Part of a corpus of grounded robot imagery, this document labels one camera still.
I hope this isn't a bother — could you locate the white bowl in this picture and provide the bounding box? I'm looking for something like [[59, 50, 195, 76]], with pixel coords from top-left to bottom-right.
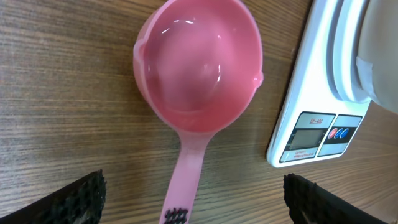
[[356, 0, 397, 113]]

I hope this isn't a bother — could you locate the pink plastic measuring scoop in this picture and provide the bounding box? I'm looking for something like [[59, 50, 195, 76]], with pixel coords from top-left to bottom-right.
[[133, 0, 264, 223]]

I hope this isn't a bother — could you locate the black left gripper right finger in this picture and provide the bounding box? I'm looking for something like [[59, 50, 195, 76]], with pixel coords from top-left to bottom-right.
[[283, 174, 384, 224]]

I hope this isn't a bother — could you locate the white digital kitchen scale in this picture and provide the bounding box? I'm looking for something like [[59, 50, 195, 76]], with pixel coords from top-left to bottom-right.
[[266, 0, 371, 167]]

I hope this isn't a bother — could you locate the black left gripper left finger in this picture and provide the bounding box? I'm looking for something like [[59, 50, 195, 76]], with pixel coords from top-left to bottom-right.
[[1, 170, 106, 224]]

